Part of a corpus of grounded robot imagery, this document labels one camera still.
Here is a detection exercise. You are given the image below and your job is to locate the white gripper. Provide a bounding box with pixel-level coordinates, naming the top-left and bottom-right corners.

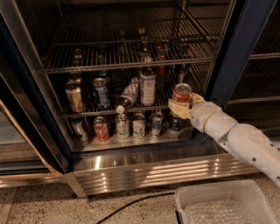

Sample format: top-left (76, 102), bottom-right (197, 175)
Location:
top-left (168, 93), bottom-right (222, 132)

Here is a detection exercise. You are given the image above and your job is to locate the red coke can shelf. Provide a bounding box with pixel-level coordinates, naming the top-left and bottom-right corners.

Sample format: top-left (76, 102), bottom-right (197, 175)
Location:
top-left (172, 83), bottom-right (193, 102)

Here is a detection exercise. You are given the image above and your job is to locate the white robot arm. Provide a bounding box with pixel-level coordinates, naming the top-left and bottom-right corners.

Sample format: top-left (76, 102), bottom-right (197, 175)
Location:
top-left (168, 94), bottom-right (280, 187)

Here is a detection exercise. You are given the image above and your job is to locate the blue pepsi can bottom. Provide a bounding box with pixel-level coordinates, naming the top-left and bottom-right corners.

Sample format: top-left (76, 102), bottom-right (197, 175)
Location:
top-left (170, 113), bottom-right (183, 131)

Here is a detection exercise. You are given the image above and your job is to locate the blue silver can bottom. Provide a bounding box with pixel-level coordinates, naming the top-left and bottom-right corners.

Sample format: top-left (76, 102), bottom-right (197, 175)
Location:
top-left (151, 112), bottom-right (164, 137)

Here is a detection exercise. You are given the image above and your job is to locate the blue pepsi can middle shelf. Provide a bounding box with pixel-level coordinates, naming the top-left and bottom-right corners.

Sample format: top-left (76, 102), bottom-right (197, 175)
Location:
top-left (92, 78), bottom-right (110, 110)

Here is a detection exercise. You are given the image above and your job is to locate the red coke can bottom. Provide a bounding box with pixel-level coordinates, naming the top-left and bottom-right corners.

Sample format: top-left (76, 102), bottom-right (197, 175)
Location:
top-left (94, 116), bottom-right (109, 142)

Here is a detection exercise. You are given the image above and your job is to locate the stainless steel fridge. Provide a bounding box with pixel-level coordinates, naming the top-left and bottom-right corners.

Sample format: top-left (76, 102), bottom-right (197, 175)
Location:
top-left (0, 0), bottom-right (279, 197)

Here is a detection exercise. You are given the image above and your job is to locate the silver can bottom left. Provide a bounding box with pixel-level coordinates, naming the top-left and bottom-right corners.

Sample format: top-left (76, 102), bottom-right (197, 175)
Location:
top-left (71, 118), bottom-right (88, 142)

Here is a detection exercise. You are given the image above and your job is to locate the gold can middle shelf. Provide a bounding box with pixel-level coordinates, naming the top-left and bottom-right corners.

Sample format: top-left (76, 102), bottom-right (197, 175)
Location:
top-left (65, 82), bottom-right (85, 113)

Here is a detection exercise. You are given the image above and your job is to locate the open fridge door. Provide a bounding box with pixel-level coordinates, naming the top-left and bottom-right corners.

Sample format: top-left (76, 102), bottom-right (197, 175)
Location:
top-left (0, 17), bottom-right (67, 188)

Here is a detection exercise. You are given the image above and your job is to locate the tall white label bottle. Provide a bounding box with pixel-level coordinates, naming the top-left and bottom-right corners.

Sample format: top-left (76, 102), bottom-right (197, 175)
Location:
top-left (140, 66), bottom-right (156, 106)

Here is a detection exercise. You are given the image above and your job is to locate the fallen white label bottle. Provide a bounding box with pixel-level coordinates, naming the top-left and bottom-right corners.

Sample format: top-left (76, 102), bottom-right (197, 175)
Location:
top-left (116, 77), bottom-right (140, 114)

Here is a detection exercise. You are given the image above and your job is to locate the clear plastic bin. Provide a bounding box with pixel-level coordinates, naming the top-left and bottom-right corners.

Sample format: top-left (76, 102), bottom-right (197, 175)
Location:
top-left (175, 179), bottom-right (277, 224)

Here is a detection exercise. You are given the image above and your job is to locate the right compartment wire shelf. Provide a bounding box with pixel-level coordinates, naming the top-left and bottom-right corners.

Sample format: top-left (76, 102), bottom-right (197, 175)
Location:
top-left (228, 1), bottom-right (280, 104)

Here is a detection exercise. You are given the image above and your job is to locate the black floor cable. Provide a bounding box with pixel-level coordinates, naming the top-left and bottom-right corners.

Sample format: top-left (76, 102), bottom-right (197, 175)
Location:
top-left (95, 191), bottom-right (176, 224)

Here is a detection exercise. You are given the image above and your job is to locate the middle wire shelf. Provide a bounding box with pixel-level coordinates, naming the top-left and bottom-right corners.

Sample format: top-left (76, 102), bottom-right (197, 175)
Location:
top-left (60, 62), bottom-right (213, 119)

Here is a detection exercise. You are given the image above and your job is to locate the upper wire shelf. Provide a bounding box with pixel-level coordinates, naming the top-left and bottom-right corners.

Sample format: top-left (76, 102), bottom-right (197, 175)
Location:
top-left (42, 1), bottom-right (230, 74)

